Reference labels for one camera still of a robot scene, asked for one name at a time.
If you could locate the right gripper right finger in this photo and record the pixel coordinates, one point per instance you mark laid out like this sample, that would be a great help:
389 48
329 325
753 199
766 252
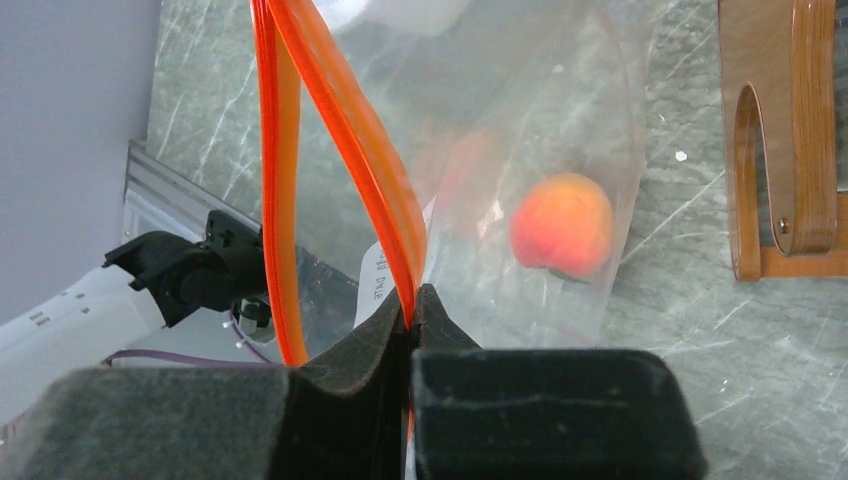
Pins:
544 414

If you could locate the white plastic bin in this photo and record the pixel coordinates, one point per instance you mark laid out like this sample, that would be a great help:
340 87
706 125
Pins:
416 17

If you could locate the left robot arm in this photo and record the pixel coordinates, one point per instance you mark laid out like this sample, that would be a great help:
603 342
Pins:
148 284

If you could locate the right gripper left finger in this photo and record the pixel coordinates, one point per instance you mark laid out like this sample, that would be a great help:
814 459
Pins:
342 415

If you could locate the orange wooden shelf rack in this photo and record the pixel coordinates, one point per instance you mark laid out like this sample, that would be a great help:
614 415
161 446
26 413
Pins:
787 196

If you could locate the clear zip top bag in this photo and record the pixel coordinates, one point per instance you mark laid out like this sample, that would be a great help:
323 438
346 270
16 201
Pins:
412 153

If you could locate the orange peach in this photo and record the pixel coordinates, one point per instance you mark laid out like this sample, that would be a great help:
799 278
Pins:
565 223

